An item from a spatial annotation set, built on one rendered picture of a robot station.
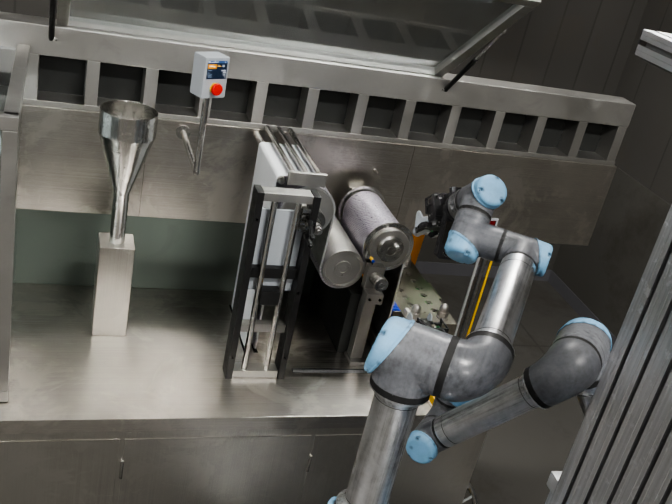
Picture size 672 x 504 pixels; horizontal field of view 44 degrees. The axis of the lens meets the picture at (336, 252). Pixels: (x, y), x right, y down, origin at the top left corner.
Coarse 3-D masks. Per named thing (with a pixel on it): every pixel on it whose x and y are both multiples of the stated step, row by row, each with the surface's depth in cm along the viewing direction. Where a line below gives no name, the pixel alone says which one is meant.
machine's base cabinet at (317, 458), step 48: (96, 432) 201; (144, 432) 205; (192, 432) 209; (240, 432) 213; (288, 432) 218; (336, 432) 222; (0, 480) 200; (48, 480) 204; (96, 480) 208; (144, 480) 212; (192, 480) 216; (240, 480) 221; (288, 480) 225; (336, 480) 230; (432, 480) 241
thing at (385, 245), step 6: (384, 240) 227; (390, 240) 228; (396, 240) 228; (378, 246) 228; (384, 246) 228; (390, 246) 229; (402, 246) 230; (378, 252) 228; (384, 252) 229; (390, 252) 229; (396, 252) 230; (402, 252) 230; (384, 258) 230; (390, 258) 230; (396, 258) 231
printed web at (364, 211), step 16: (368, 192) 247; (352, 208) 243; (368, 208) 238; (384, 208) 239; (352, 224) 241; (368, 224) 232; (320, 240) 230; (352, 240) 241; (320, 256) 229; (320, 272) 229; (256, 336) 234
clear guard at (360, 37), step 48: (96, 0) 203; (144, 0) 203; (192, 0) 203; (240, 0) 203; (288, 0) 203; (336, 0) 203; (384, 0) 203; (432, 0) 203; (480, 0) 203; (288, 48) 232; (336, 48) 232; (384, 48) 232; (432, 48) 232
